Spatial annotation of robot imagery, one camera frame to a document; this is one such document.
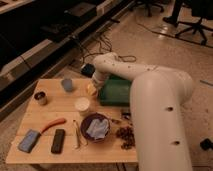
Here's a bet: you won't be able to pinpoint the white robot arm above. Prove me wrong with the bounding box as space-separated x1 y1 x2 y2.
91 52 194 171

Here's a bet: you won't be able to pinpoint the green plastic tray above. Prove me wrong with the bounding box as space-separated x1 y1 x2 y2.
98 75 131 106

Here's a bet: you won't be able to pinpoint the white round container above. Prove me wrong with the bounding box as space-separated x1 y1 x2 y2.
75 97 90 116

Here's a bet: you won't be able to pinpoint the black power box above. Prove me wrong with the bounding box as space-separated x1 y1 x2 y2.
81 63 95 78

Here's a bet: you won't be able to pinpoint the blue translucent cup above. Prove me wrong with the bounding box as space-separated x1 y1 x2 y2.
61 78 73 92

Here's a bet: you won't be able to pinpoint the purple bowl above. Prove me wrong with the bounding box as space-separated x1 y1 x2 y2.
80 113 110 142

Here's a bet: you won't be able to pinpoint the blue cloth in bowl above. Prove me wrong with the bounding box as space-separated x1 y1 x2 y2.
86 119 109 140

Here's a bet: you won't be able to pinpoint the wooden table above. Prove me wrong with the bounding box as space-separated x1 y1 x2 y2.
6 78 137 164

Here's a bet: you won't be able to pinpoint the small dark object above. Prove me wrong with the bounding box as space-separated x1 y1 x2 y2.
121 109 131 119

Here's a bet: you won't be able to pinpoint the small metal cup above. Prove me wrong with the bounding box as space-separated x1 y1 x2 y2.
34 91 47 105

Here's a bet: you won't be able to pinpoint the black remote control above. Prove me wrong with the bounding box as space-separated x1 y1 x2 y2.
51 129 65 154

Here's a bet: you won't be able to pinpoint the black box on shelf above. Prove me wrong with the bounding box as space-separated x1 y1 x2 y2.
64 2 97 25

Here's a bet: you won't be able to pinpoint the black office chair far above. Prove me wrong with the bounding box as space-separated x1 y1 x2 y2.
130 0 164 17

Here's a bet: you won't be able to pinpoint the black office chair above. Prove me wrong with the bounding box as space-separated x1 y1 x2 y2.
175 0 213 46
130 0 164 17

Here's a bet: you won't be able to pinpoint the person's shoe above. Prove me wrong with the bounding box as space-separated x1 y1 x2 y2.
163 17 178 27

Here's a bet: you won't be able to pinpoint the black object on floor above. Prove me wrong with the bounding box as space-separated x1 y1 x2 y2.
200 138 213 150

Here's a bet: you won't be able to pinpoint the black floor cables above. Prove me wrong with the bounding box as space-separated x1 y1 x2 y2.
71 31 138 68

